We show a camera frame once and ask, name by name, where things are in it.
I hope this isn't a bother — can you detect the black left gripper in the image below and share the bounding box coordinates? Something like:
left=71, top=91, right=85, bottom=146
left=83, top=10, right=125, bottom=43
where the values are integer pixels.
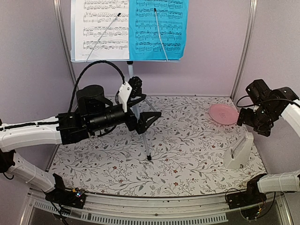
left=88, top=102, right=162, bottom=134

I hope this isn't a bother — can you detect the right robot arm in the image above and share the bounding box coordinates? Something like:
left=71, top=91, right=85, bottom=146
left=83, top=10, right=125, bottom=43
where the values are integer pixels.
left=236, top=79, right=300, bottom=204

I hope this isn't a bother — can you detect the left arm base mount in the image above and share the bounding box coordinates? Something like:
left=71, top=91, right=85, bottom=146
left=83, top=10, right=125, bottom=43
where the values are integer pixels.
left=45, top=188, right=86, bottom=209

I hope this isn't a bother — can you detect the blue sheet music page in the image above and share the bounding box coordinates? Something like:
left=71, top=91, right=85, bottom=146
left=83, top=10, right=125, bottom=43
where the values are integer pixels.
left=129, top=0, right=189, bottom=61

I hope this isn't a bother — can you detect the black braided left cable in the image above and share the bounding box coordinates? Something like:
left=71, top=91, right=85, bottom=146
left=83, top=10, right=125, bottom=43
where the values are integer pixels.
left=70, top=60, right=126, bottom=113

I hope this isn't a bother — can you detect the pink plate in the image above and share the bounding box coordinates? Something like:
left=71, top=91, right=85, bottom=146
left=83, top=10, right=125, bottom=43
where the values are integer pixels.
left=209, top=104, right=239, bottom=125

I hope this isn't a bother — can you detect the floral table mat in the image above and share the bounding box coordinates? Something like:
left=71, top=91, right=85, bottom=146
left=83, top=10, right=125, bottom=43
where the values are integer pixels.
left=50, top=96, right=265, bottom=197

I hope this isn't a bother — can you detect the aluminium front rail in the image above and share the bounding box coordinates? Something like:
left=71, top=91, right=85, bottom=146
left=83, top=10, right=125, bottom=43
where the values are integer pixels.
left=21, top=188, right=293, bottom=225

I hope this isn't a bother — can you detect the right aluminium frame post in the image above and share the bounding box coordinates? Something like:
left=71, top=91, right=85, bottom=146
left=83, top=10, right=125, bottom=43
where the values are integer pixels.
left=230, top=0, right=258, bottom=100

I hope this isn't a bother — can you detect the white perforated music stand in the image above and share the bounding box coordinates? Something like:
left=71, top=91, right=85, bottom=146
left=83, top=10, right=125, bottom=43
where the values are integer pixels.
left=70, top=0, right=186, bottom=161

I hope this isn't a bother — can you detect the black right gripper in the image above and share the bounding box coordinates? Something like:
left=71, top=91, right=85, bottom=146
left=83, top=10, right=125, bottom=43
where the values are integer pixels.
left=237, top=102, right=277, bottom=136

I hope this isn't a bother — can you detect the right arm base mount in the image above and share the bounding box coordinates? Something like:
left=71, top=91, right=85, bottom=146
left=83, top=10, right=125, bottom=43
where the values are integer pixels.
left=225, top=188, right=267, bottom=220

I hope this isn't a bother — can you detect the white sheet music page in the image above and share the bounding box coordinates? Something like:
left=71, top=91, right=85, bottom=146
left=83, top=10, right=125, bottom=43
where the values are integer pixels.
left=71, top=0, right=129, bottom=62

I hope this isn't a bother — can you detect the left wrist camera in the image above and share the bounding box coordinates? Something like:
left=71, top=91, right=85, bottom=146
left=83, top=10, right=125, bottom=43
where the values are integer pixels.
left=115, top=76, right=142, bottom=113

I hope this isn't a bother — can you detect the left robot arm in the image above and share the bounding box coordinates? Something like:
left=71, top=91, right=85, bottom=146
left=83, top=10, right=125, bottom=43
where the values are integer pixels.
left=0, top=82, right=161, bottom=203

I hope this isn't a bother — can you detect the aluminium frame post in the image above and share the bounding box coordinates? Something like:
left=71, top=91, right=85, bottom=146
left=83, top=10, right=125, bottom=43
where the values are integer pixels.
left=52, top=0, right=76, bottom=88
left=230, top=0, right=258, bottom=100

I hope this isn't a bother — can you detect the left aluminium frame post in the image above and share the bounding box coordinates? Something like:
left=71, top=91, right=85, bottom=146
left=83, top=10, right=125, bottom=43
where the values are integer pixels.
left=52, top=0, right=76, bottom=88

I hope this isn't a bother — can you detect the white metronome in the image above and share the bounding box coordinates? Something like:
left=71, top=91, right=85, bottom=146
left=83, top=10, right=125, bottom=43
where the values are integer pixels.
left=224, top=132, right=254, bottom=169

